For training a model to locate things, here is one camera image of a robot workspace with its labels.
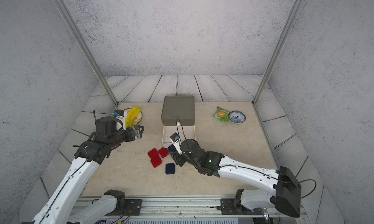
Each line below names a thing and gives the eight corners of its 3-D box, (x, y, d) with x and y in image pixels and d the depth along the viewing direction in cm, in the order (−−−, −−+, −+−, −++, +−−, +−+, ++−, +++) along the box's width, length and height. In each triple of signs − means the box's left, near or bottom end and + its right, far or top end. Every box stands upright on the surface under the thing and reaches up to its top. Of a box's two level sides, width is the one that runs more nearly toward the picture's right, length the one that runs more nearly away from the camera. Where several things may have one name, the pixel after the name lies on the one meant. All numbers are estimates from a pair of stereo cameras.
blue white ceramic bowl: (229, 125, 108) (231, 121, 104) (227, 114, 115) (228, 110, 111) (245, 125, 108) (247, 121, 104) (241, 114, 115) (243, 110, 111)
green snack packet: (212, 117, 113) (212, 113, 109) (216, 110, 118) (217, 106, 114) (226, 124, 109) (227, 119, 105) (230, 116, 113) (231, 112, 110)
